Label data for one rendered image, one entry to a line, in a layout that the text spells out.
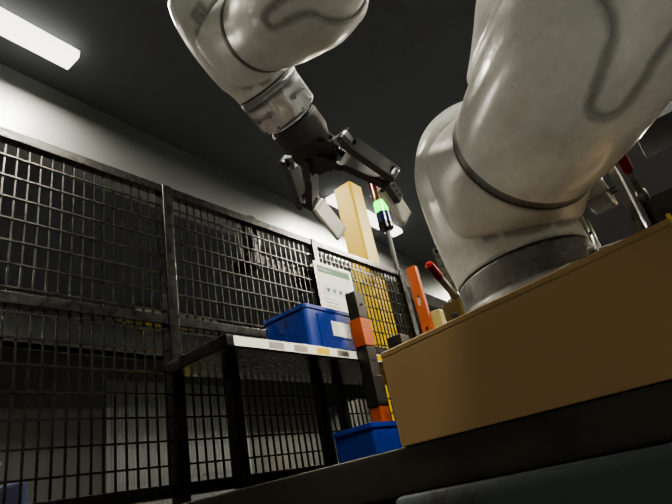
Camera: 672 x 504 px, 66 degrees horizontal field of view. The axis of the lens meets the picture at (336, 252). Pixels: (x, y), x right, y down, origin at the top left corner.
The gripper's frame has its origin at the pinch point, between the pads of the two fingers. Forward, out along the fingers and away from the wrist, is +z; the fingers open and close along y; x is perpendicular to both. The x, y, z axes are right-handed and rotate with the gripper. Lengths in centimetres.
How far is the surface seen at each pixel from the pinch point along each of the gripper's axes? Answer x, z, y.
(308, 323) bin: 11, 35, -52
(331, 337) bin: 14, 44, -52
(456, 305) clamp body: 24, 47, -17
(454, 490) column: -37.7, 2.8, 26.4
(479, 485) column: -37.0, 2.6, 28.5
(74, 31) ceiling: 134, -75, -223
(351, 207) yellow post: 104, 60, -106
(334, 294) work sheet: 46, 58, -81
